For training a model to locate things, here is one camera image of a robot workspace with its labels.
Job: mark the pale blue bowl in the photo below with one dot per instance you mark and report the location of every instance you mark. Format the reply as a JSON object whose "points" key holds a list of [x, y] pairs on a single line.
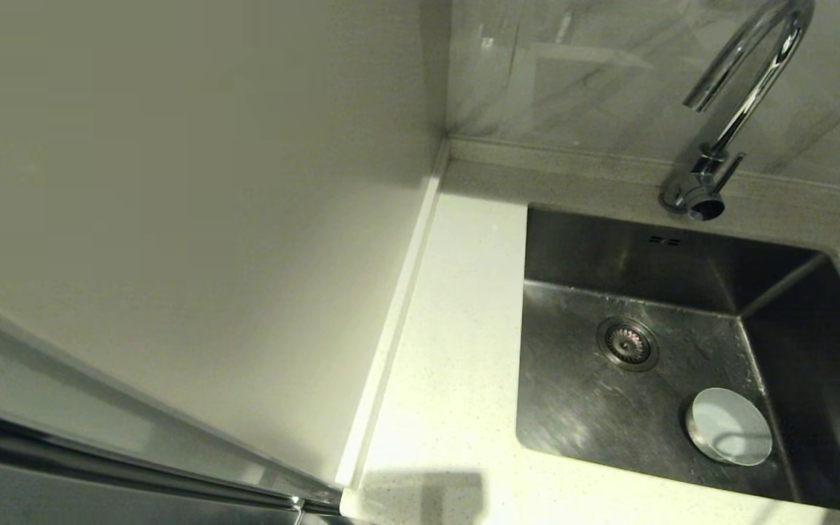
{"points": [[730, 430]]}

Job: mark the chrome gooseneck faucet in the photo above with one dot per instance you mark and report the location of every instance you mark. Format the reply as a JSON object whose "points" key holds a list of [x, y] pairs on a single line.
{"points": [[744, 95]]}

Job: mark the stainless steel sink basin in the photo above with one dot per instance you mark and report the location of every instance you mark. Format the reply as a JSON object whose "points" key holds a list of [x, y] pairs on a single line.
{"points": [[558, 248]]}

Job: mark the round metal drain strainer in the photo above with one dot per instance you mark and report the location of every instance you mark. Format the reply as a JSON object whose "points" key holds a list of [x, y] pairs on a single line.
{"points": [[628, 343]]}

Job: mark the white cabinet side panel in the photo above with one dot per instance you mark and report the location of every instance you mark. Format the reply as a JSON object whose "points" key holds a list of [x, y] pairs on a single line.
{"points": [[172, 182]]}

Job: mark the stainless steel appliance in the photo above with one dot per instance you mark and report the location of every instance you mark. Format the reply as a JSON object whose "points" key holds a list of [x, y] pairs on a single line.
{"points": [[63, 496]]}

